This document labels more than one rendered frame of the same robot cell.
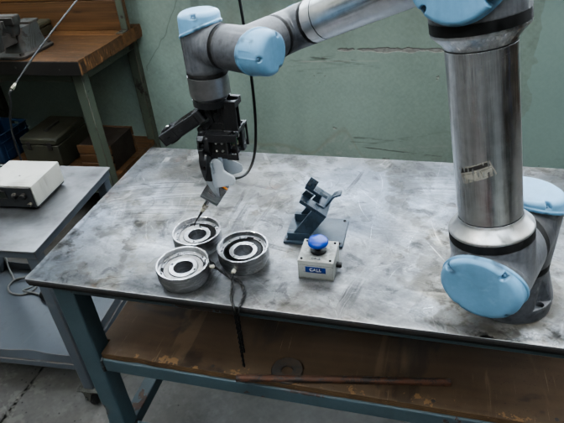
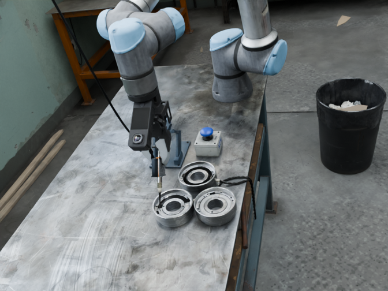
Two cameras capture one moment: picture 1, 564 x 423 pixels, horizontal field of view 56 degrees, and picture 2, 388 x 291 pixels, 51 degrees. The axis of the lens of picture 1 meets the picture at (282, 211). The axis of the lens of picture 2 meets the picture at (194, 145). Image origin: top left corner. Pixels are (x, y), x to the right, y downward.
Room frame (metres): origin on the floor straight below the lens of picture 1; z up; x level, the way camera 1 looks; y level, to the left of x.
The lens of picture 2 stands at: (0.80, 0.94, 1.55)
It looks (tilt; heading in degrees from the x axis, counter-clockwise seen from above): 36 degrees down; 273
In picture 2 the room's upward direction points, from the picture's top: 12 degrees counter-clockwise
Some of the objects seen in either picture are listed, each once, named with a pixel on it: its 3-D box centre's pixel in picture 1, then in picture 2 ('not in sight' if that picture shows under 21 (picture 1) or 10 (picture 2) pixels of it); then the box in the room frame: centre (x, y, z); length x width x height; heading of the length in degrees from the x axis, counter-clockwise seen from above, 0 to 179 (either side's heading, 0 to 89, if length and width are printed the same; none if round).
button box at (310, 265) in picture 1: (321, 258); (209, 142); (0.81, -0.07, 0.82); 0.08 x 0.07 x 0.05; 73
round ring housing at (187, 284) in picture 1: (184, 269); (215, 206); (0.82, 0.21, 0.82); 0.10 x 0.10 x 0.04
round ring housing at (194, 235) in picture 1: (197, 237); (174, 208); (0.92, 0.19, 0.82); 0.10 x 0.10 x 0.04
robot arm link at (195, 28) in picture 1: (204, 42); (131, 47); (0.93, 0.11, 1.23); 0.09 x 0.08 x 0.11; 50
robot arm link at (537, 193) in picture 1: (520, 221); (229, 51); (0.69, -0.39, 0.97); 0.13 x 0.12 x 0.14; 140
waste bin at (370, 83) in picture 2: not in sight; (347, 128); (0.07, -0.83, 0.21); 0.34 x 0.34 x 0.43
